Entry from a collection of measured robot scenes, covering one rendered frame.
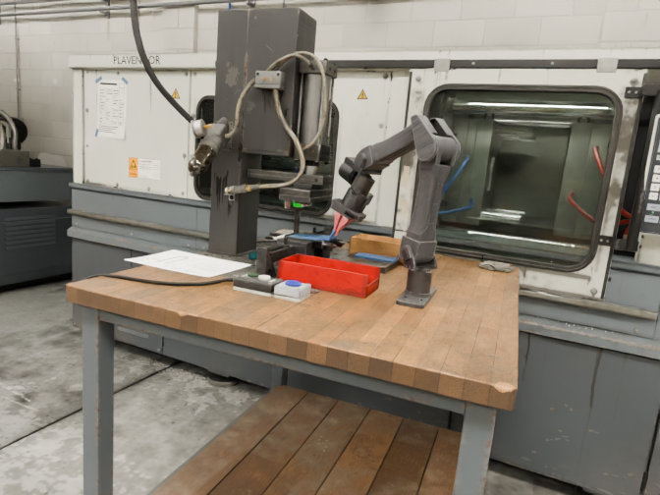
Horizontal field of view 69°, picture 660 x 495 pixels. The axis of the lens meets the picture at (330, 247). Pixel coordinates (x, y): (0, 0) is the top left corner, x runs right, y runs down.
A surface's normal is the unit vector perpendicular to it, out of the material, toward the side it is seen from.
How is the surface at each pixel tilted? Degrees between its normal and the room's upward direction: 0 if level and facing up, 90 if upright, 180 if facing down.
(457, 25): 90
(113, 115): 90
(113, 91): 89
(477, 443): 90
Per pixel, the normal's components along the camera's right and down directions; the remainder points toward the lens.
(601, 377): -0.42, 0.13
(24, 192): 0.90, 0.15
